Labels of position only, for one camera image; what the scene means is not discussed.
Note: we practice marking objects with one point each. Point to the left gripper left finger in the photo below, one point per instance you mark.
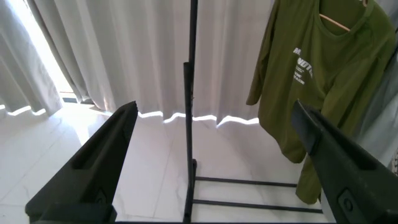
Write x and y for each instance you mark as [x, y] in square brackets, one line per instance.
[90, 177]

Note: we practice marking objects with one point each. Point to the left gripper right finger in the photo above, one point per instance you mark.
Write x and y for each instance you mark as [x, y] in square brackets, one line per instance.
[351, 177]

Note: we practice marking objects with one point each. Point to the green long-sleeved shirt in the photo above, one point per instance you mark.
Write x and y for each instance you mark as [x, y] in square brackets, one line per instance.
[311, 102]

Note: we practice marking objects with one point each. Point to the pink clothes hanger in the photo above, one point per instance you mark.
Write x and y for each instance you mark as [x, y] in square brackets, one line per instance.
[334, 21]

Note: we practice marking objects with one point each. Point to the black clothes rack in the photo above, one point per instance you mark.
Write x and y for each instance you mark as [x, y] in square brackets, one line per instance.
[188, 124]

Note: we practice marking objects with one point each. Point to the white curtain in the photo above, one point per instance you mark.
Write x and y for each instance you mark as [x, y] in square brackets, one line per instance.
[140, 46]
[21, 77]

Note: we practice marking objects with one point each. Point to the window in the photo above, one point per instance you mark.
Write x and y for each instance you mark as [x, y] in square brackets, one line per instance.
[40, 46]

